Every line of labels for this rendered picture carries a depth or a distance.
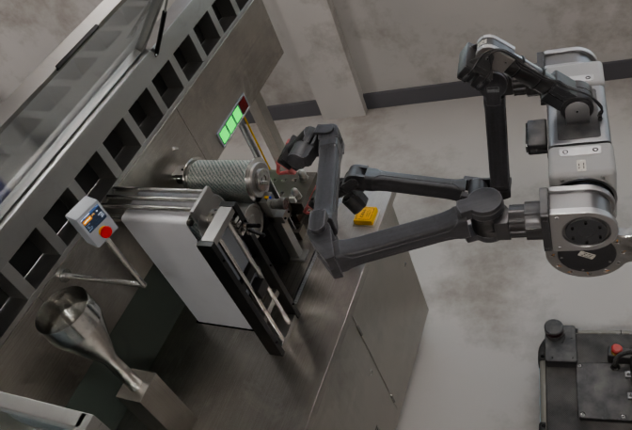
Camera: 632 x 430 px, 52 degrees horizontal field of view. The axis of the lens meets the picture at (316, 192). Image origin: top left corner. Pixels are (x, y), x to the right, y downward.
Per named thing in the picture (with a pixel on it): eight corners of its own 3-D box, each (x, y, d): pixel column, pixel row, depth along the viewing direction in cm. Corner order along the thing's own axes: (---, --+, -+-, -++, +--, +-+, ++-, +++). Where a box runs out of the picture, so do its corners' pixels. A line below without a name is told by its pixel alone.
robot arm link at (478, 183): (515, 189, 199) (514, 209, 192) (470, 190, 204) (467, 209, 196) (508, 55, 175) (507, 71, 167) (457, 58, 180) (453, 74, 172)
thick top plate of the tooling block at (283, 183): (307, 215, 235) (301, 203, 231) (216, 210, 253) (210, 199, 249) (322, 183, 245) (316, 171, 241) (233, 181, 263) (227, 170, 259)
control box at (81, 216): (102, 250, 153) (79, 222, 147) (86, 243, 157) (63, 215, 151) (123, 229, 156) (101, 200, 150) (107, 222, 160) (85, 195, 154)
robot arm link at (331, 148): (340, 258, 156) (327, 228, 149) (318, 262, 158) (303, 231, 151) (347, 144, 187) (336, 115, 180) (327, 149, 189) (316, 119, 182)
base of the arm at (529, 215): (552, 253, 139) (547, 215, 131) (513, 254, 142) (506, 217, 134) (551, 222, 145) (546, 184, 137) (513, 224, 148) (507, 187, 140)
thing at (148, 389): (187, 456, 189) (80, 352, 152) (150, 446, 195) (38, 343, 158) (208, 411, 197) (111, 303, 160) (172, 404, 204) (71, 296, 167)
